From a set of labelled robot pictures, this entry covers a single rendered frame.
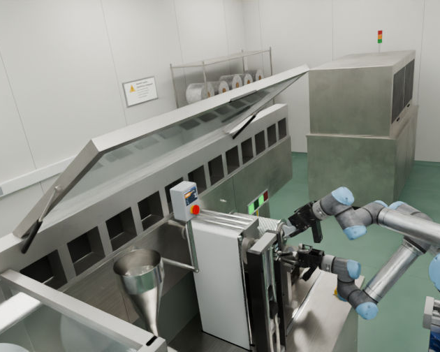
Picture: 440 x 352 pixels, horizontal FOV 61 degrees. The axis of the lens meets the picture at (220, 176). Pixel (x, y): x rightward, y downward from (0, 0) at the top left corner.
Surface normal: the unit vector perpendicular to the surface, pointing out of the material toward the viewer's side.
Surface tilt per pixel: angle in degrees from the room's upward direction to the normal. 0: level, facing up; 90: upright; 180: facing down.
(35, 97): 90
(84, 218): 90
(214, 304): 90
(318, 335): 0
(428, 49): 90
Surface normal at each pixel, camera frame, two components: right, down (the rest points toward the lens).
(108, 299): 0.83, 0.11
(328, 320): -0.11, -0.93
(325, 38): -0.55, 0.36
